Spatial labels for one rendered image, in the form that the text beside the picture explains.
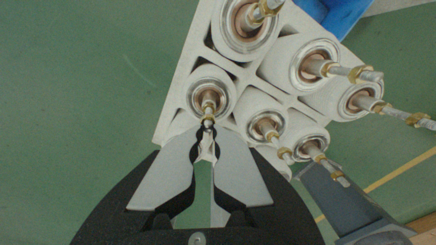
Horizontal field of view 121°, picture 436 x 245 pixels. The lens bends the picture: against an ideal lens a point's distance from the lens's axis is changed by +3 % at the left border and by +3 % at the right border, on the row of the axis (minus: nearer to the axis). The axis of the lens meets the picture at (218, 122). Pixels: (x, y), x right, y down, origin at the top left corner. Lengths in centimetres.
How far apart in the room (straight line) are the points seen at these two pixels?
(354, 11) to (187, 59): 39
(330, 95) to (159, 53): 45
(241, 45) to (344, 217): 69
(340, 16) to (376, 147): 70
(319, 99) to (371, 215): 49
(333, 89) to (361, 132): 58
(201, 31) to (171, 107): 16
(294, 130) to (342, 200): 47
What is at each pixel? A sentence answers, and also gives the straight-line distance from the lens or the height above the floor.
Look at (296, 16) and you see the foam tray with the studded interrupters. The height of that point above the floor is 18.
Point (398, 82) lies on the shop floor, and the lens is 84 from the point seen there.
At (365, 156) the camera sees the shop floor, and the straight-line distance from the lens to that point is 102.
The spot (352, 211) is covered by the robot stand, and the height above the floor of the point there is 23.
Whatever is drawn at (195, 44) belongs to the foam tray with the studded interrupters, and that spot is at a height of 18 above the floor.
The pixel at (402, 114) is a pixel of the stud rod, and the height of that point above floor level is 31.
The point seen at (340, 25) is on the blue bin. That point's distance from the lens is 49.
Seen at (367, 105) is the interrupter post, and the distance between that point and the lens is 31.
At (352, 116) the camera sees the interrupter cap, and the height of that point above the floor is 25.
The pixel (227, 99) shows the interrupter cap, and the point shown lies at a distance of 21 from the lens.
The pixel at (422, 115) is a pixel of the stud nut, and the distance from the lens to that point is 29.
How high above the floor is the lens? 45
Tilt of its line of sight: 61 degrees down
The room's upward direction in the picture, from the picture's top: 175 degrees clockwise
